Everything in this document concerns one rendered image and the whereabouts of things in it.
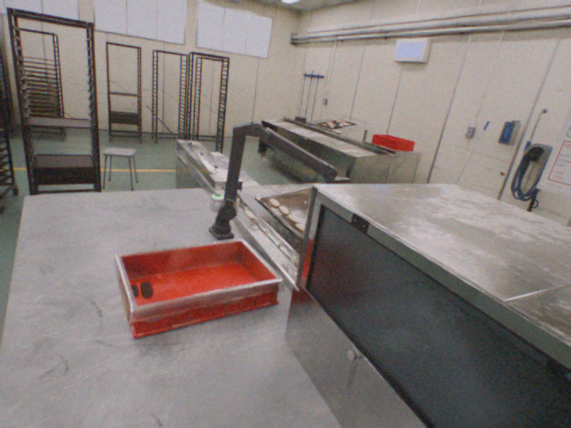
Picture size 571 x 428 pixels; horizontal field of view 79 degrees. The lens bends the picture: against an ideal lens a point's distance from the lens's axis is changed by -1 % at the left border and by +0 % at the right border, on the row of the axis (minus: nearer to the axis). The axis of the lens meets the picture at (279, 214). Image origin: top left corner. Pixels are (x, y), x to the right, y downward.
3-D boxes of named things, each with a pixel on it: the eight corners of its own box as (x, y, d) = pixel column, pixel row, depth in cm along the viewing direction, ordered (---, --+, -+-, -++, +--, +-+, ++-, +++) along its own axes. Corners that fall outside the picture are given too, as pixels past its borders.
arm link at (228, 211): (232, 116, 150) (232, 119, 140) (263, 122, 152) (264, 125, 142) (218, 211, 165) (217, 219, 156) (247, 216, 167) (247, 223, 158)
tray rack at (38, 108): (23, 139, 602) (9, 25, 538) (30, 132, 651) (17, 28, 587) (63, 141, 628) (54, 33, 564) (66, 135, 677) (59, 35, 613)
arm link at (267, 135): (249, 131, 153) (249, 134, 143) (255, 119, 151) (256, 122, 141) (328, 177, 164) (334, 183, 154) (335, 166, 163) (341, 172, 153)
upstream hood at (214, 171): (177, 148, 313) (177, 137, 310) (196, 149, 321) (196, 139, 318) (214, 193, 210) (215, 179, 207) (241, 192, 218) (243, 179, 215)
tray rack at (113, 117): (109, 142, 666) (104, 41, 602) (108, 137, 714) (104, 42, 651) (142, 143, 693) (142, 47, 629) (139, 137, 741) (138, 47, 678)
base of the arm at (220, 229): (207, 229, 166) (217, 240, 157) (209, 214, 163) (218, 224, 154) (224, 228, 171) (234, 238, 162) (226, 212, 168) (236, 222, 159)
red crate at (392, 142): (370, 142, 512) (372, 133, 508) (387, 143, 530) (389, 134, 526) (396, 150, 473) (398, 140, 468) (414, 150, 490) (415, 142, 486)
